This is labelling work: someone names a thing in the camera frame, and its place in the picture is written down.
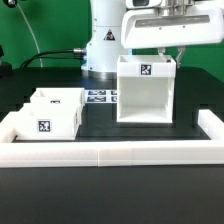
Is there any white drawer cabinet box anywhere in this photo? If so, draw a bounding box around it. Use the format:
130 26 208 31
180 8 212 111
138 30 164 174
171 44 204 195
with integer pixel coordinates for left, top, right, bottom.
117 55 176 123

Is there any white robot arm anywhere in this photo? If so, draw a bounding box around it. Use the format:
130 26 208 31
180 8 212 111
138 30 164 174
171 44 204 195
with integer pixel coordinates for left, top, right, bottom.
81 0 224 79

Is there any white front drawer with tag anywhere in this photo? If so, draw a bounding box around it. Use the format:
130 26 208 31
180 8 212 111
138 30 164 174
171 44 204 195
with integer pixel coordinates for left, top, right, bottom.
16 103 81 140

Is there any white drawer with tag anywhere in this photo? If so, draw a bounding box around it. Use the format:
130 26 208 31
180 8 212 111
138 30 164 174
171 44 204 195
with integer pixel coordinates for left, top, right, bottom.
30 88 85 106
16 103 81 140

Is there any white thin cable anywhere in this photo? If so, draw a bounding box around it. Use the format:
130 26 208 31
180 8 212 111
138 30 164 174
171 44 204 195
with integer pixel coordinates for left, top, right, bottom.
15 3 45 69

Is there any white sheet of tags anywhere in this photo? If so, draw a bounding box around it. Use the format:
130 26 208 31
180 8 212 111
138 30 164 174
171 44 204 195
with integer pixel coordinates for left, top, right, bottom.
85 89 117 103

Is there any white rear drawer with tag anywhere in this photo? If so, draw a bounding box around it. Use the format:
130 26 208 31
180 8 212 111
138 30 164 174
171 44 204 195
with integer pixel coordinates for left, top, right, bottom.
30 88 85 106

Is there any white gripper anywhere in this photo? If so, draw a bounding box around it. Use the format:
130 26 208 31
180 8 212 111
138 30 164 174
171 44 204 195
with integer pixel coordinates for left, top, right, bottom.
121 7 224 68

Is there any black cable bundle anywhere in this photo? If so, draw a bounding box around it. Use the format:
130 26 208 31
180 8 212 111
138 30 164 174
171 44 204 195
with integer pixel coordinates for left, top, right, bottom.
19 47 88 69

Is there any white U-shaped frame barrier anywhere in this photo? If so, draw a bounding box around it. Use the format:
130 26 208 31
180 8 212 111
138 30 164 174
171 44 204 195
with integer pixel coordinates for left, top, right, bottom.
0 109 224 168

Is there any black device at left edge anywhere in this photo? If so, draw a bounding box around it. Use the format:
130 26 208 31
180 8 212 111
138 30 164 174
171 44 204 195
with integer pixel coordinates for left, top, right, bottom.
0 45 13 78

